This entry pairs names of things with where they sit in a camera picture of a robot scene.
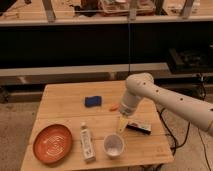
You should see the orange ribbed plate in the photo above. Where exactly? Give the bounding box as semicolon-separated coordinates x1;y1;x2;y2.
33;124;73;164

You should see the blue sponge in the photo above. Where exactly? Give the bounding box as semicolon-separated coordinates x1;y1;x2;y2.
85;96;102;107

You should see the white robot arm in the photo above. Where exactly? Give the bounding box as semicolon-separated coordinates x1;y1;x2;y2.
119;73;213;137

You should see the black equipment box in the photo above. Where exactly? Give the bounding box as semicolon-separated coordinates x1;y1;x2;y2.
166;48;213;74

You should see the white tube bottle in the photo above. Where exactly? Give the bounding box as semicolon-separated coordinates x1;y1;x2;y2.
80;122;96;163

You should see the wooden table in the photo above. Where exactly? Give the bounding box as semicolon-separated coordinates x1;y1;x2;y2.
21;81;173;171

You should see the black white box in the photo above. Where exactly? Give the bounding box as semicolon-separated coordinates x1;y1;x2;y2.
127;120;151;135

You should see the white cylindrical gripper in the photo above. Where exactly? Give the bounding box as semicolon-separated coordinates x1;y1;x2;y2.
117;90;141;134

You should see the black cable on floor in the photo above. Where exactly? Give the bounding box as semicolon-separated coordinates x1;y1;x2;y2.
153;95;192;155

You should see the orange carrot piece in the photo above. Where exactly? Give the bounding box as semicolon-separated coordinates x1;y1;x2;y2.
109;104;119;111

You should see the long metal shelf rack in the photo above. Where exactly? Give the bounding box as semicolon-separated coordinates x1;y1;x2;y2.
0;0;213;86

